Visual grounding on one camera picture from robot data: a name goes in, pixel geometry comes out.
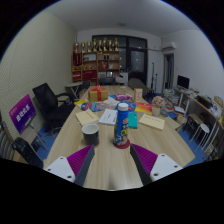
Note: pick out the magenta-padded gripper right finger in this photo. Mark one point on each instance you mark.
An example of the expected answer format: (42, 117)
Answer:
(163, 166)

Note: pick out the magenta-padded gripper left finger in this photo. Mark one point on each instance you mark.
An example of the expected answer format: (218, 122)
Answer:
(60, 166)

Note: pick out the blue drink bottle white cap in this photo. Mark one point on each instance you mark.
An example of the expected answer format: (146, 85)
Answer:
(121, 128)

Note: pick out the black slatted chair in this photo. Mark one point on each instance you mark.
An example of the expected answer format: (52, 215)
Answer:
(25, 151)

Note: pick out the black mug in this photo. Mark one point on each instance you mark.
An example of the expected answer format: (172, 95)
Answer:
(90, 135)

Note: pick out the white round stool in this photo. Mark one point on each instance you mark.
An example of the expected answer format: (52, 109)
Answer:
(201, 127)

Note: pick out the teal book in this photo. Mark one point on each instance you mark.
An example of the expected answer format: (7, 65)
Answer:
(133, 120)

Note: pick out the brown square stool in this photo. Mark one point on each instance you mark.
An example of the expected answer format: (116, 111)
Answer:
(192, 119)

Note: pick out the pink flowers in white pot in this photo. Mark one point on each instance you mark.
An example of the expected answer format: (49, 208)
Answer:
(158, 106)

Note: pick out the orange book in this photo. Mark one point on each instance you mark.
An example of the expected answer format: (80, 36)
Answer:
(143, 107)

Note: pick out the black office chair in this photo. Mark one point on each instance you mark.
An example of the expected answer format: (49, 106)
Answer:
(50, 103)

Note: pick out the purple sign board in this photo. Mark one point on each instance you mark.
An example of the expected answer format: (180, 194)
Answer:
(22, 113)

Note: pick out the yellow book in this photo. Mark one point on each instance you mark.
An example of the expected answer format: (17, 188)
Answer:
(81, 102)

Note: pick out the pile of books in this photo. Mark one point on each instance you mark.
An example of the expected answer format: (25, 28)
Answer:
(171, 98)

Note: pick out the white booklet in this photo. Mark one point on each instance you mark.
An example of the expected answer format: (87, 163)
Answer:
(107, 116)

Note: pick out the blue printed book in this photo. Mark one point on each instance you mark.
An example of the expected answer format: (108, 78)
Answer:
(95, 106)

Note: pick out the tan upright cardboard box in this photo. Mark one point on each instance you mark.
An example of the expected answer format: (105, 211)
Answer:
(138, 95)

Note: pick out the pink package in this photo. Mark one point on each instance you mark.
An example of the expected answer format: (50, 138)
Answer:
(123, 97)

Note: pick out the yellow gift box red ribbon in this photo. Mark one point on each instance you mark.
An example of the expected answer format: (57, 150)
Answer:
(98, 95)

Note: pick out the small round white table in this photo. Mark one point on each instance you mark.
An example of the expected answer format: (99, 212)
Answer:
(73, 85)

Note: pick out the grey armchair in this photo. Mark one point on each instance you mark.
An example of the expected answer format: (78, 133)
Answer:
(137, 85)

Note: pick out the black computer monitor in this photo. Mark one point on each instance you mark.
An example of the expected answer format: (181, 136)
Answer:
(183, 81)

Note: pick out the black tripod stand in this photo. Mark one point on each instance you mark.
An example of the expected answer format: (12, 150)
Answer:
(153, 78)

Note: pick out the wooden shelf unit with trophies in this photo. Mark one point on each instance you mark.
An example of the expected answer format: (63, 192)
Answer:
(95, 63)

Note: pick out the dark framed glass door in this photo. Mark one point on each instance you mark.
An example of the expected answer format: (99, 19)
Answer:
(136, 60)

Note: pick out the white air conditioner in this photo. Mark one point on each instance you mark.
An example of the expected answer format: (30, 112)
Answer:
(168, 46)

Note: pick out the long cluttered wall desk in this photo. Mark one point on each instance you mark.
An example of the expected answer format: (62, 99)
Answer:
(203, 103)

